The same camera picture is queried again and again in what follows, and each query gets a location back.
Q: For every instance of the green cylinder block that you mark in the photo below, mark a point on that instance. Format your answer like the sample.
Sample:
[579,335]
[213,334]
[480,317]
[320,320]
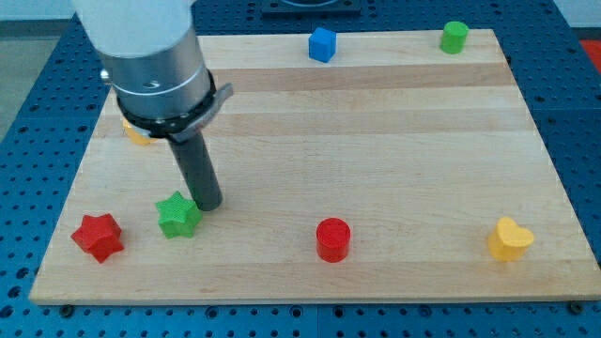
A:
[454,35]

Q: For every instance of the red cylinder block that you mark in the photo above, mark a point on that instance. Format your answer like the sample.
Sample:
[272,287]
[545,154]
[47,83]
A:
[333,237]

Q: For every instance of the green star block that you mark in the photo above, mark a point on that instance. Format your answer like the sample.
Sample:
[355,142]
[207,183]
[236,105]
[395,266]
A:
[178,216]

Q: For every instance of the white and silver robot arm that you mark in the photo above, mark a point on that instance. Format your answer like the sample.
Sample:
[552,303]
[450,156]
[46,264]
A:
[153,60]

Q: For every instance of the blue cube block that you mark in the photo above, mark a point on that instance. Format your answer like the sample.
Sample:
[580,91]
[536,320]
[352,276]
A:
[322,45]

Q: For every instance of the yellow block behind arm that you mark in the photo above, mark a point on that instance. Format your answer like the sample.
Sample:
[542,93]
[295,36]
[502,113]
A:
[135,136]

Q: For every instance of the yellow heart block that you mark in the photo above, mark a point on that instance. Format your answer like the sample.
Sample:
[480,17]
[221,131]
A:
[508,242]

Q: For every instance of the red star block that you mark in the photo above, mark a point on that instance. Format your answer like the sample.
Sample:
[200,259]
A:
[98,236]

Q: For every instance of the light wooden board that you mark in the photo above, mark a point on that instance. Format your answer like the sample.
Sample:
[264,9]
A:
[420,152]

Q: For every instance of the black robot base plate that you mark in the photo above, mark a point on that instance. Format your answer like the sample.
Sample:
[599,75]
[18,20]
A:
[310,8]

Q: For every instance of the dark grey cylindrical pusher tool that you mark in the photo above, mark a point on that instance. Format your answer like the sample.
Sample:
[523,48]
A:
[195,165]

